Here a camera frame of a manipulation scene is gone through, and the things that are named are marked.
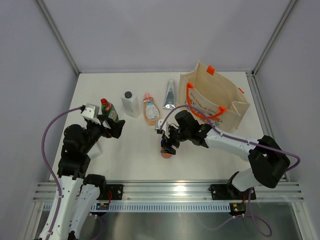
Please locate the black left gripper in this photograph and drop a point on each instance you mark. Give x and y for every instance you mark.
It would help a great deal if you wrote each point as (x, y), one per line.
(115, 126)

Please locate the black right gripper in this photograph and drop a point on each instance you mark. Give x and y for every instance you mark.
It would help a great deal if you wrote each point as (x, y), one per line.
(170, 140)

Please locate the orange bottle blue cap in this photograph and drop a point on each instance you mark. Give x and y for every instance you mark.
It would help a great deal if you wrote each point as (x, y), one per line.
(166, 156)

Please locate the green dish soap bottle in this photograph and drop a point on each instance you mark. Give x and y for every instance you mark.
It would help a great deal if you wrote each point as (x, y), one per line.
(108, 109)

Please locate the white bottle black cap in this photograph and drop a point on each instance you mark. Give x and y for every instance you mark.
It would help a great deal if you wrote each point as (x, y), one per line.
(130, 104)

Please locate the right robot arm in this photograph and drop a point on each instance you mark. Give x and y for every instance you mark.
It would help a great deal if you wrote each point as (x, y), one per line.
(268, 162)

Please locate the white box under arm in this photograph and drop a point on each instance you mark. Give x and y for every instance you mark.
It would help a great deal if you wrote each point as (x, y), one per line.
(94, 152)

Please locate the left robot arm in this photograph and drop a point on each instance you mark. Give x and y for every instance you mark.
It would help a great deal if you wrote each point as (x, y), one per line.
(76, 190)

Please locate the pink shampoo bottle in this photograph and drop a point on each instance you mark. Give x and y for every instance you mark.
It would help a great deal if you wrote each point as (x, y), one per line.
(151, 111)

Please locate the silver tube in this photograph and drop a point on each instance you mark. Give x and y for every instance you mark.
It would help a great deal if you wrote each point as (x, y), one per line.
(170, 95)

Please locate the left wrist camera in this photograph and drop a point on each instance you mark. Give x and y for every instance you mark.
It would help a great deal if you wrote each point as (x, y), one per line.
(90, 113)

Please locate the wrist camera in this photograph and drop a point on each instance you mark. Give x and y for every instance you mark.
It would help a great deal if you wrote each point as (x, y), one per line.
(90, 113)
(162, 127)

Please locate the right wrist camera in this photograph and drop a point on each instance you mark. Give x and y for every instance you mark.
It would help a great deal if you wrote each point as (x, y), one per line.
(162, 127)

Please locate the aluminium rail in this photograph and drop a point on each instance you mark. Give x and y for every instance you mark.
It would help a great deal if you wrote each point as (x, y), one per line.
(198, 191)

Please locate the white slotted cable duct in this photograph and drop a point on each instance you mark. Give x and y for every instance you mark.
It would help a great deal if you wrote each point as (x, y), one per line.
(162, 207)

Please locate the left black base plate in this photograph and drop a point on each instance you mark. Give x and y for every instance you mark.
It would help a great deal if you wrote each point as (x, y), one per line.
(114, 191)

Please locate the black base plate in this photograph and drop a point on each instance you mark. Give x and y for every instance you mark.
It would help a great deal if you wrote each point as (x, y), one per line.
(229, 192)
(114, 191)

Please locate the canvas bag orange handles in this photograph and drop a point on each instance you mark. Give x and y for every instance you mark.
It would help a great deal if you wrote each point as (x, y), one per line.
(213, 94)

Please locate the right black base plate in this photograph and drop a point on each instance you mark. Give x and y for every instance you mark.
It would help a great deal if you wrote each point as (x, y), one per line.
(229, 192)

